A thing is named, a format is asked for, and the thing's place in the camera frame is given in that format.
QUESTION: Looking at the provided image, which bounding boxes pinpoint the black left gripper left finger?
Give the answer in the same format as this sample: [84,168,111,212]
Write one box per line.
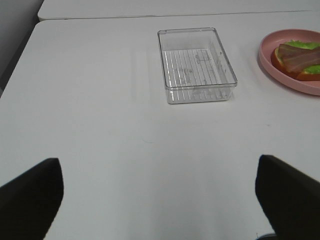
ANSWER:
[0,158,64,240]

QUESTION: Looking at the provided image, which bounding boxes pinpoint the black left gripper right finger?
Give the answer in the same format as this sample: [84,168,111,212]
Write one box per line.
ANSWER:
[254,154,320,240]

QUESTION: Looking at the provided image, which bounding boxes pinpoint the green lettuce leaf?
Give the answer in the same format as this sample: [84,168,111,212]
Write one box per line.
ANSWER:
[284,39,320,75]

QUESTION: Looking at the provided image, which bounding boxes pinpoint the pink bacon strip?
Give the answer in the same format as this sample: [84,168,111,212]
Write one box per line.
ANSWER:
[278,44,320,73]

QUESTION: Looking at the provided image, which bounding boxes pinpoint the bread slice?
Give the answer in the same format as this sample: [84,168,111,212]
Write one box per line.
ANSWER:
[270,47,320,81]

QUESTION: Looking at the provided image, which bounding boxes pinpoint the pink round plate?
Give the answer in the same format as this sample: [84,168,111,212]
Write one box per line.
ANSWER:
[258,28,320,96]

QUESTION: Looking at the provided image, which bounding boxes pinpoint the left clear plastic tray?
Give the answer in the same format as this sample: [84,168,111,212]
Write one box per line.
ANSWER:
[157,27,238,105]

